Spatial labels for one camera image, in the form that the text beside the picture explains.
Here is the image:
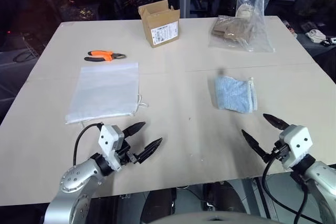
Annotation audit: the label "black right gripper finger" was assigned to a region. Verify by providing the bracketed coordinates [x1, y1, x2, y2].
[241, 129, 270, 160]
[262, 113, 289, 131]

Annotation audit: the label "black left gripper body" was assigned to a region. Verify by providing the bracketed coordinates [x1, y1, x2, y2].
[114, 141, 142, 167]

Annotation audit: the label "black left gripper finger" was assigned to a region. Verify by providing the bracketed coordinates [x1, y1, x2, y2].
[122, 122, 146, 139]
[136, 137, 164, 164]

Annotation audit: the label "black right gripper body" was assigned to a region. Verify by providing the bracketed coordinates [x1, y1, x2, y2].
[262, 141, 287, 163]

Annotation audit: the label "light blue cloth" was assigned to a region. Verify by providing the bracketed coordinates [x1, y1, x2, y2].
[213, 74, 256, 114]

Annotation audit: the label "clear bag with brown items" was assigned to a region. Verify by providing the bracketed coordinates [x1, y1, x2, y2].
[208, 15, 263, 51]

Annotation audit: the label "clear bag with beige item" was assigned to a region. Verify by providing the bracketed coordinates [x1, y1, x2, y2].
[235, 0, 276, 54]

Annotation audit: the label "orange black pliers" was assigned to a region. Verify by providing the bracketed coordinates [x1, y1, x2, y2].
[83, 50, 127, 63]

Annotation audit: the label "white cloth pouch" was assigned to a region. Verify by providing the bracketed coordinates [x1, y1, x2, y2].
[305, 28, 328, 44]

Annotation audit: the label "open cardboard box with label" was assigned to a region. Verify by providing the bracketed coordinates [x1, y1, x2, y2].
[138, 0, 181, 49]

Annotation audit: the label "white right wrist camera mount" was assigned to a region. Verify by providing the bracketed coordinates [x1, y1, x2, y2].
[278, 125, 314, 170]

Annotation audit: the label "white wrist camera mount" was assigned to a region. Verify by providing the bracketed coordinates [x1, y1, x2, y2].
[98, 124, 125, 171]
[278, 125, 314, 170]

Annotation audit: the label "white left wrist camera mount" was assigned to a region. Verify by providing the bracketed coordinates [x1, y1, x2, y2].
[98, 124, 125, 171]

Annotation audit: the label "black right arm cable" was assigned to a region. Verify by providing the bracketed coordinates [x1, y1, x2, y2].
[261, 153, 309, 224]

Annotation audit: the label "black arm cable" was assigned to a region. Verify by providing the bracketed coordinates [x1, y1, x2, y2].
[261, 153, 309, 224]
[73, 122, 103, 167]

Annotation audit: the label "translucent white drawstring bag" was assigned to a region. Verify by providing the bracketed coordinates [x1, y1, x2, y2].
[64, 62, 149, 128]

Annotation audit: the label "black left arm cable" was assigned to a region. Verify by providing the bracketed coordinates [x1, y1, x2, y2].
[73, 122, 103, 167]

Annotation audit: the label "black coiled floor cable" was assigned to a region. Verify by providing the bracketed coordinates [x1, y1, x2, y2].
[14, 50, 34, 64]

